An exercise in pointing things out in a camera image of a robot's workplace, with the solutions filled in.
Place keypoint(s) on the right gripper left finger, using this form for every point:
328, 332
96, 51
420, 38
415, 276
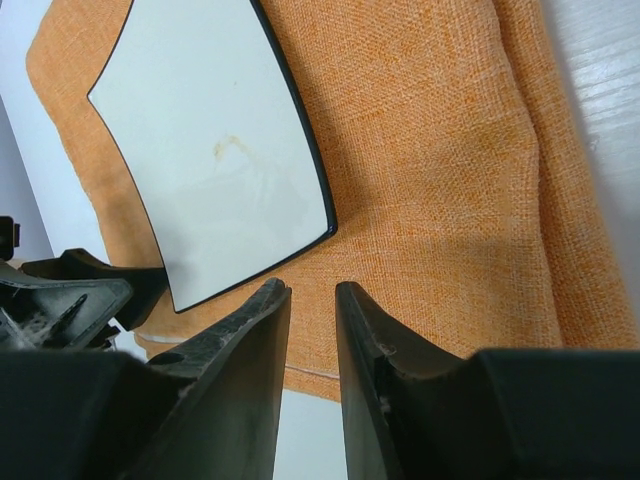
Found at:
208, 408

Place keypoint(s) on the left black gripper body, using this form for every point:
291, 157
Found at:
38, 313

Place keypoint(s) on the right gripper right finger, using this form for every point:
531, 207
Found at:
412, 410

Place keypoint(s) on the white square plate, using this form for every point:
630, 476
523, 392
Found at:
202, 105

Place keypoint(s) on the orange cloth napkin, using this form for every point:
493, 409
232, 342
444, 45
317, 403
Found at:
465, 202

